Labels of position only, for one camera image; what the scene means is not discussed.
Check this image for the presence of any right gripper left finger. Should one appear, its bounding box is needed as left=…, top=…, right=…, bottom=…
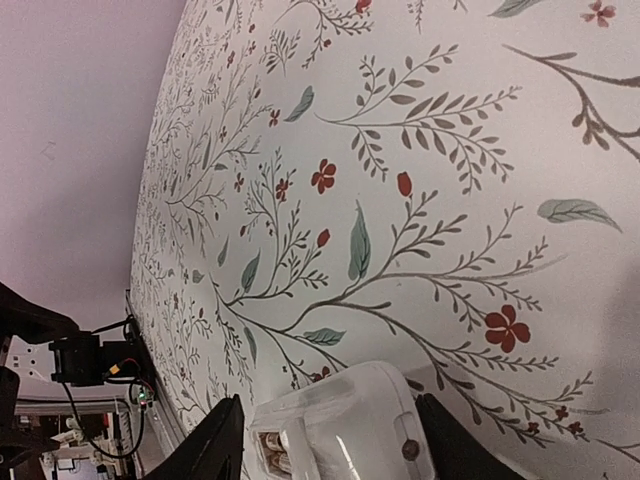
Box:
left=149, top=394, right=244, bottom=480

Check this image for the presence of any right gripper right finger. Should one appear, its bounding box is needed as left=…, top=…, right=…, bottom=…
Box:
left=415, top=394, right=523, bottom=480

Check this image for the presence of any white remote control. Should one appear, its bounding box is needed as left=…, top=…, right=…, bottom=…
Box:
left=249, top=361, right=436, bottom=479

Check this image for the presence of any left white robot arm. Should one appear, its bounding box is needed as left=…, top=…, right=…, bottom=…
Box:
left=1, top=284, right=79, bottom=464

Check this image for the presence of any floral patterned table mat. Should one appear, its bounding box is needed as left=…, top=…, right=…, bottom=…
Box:
left=131, top=1, right=639, bottom=479

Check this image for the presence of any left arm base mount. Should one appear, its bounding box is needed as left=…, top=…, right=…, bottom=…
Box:
left=48, top=315, right=154, bottom=404

